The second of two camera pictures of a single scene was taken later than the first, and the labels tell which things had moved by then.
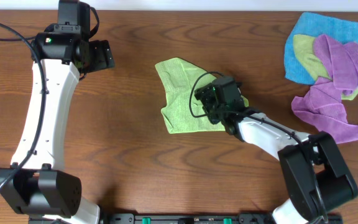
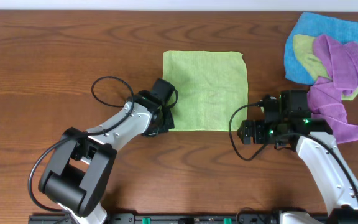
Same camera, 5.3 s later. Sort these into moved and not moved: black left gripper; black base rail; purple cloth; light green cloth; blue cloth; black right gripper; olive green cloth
Moved: light green cloth; black right gripper; black left gripper
Not moved: blue cloth; black base rail; purple cloth; olive green cloth
